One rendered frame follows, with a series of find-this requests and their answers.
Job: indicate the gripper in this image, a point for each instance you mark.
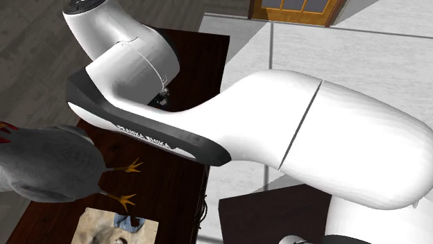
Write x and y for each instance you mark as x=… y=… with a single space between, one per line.
x=161 y=98

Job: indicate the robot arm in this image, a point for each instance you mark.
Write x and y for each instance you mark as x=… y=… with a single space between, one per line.
x=257 y=121

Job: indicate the dark wooden table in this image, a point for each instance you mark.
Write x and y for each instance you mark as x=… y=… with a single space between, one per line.
x=165 y=192

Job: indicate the grey chicken figure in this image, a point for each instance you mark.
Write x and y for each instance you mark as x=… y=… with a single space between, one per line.
x=50 y=162

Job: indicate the wooden door with glass panes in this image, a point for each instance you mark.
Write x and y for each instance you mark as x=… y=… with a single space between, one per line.
x=291 y=13

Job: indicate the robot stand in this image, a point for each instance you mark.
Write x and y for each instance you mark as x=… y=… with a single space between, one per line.
x=270 y=216

